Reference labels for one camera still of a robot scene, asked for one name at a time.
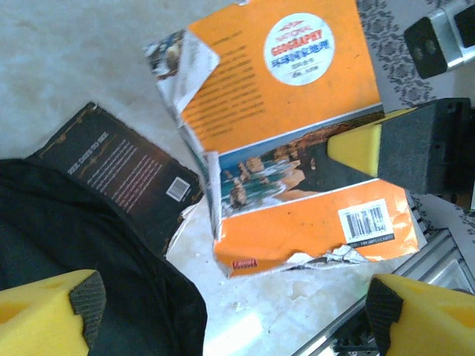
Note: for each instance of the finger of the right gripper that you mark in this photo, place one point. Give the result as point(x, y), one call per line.
point(401, 148)

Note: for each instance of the black backpack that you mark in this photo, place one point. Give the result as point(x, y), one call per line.
point(92, 278)

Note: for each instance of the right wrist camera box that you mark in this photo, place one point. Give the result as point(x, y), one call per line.
point(426, 44)

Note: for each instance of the aluminium mounting rail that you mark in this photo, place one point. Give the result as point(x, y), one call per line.
point(438, 259)

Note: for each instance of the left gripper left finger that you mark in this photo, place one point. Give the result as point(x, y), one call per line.
point(37, 319)

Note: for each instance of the dark book white text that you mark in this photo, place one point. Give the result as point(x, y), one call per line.
point(122, 167)

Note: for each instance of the orange National Geographic book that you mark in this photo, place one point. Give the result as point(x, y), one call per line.
point(297, 111)

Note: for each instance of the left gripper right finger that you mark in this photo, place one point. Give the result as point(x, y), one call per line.
point(434, 322)

